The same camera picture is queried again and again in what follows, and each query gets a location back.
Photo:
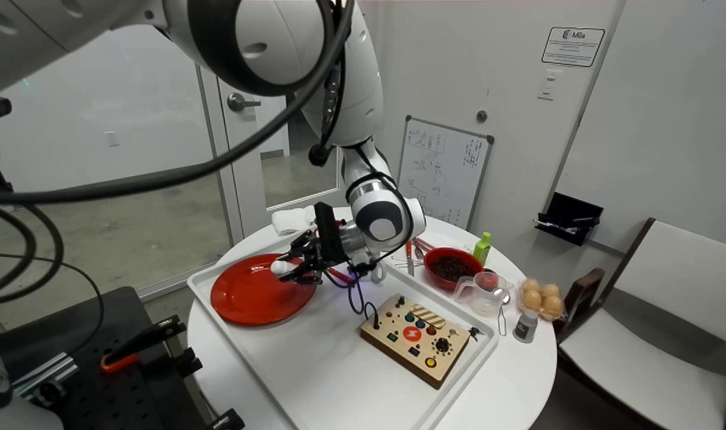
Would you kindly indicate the small leaning whiteboard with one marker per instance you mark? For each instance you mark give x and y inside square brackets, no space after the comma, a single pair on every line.
[442,170]

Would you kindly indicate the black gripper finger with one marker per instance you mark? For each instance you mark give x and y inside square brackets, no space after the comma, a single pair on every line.
[302,243]
[303,274]

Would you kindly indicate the white mug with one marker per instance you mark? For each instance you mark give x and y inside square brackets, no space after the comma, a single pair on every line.
[378,273]

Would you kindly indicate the orange round plate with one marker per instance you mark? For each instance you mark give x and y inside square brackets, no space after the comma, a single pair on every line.
[257,298]

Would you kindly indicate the white plastic tray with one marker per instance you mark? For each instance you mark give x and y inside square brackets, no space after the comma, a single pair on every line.
[322,372]

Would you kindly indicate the red bowl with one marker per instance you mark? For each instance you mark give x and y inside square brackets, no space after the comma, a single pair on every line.
[452,265]

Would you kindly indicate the white light switch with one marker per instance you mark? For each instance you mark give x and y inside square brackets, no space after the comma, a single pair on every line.
[544,89]

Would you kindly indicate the brown egg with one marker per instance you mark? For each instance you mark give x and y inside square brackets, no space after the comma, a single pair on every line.
[530,298]
[529,284]
[550,290]
[553,309]

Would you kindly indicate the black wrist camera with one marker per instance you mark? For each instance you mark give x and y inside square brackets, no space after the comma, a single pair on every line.
[325,222]

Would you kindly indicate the small white object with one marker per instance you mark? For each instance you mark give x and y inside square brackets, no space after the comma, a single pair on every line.
[278,265]

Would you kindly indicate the small silver kitchen timer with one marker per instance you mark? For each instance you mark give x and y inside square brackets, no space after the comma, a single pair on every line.
[526,326]

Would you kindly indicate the aluminium rail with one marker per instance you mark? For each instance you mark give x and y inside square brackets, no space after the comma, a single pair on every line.
[43,372]

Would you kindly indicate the white chair dark frame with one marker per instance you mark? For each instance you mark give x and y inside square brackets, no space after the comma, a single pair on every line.
[675,317]

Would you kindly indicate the round door lock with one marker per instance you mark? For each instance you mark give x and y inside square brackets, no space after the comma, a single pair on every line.
[481,115]

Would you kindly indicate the small green bottle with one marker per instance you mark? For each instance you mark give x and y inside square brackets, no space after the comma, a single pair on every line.
[482,246]

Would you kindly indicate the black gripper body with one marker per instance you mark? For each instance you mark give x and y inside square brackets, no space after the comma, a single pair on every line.
[353,249]

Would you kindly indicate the wooden busy board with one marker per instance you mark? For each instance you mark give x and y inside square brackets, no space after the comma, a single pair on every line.
[414,338]

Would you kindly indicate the black wall file holder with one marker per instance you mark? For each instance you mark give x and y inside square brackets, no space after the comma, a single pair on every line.
[568,216]

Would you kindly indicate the clear measuring cup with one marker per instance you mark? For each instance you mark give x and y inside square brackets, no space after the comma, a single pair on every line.
[482,292]

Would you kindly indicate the white folded cloth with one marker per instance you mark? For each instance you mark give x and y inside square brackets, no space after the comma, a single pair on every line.
[288,217]

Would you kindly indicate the white wall sign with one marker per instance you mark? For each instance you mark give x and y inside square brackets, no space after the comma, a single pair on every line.
[573,46]

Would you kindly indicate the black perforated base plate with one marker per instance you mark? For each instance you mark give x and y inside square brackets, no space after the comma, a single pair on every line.
[101,382]

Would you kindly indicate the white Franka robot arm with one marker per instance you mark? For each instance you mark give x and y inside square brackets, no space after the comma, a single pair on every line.
[300,31]

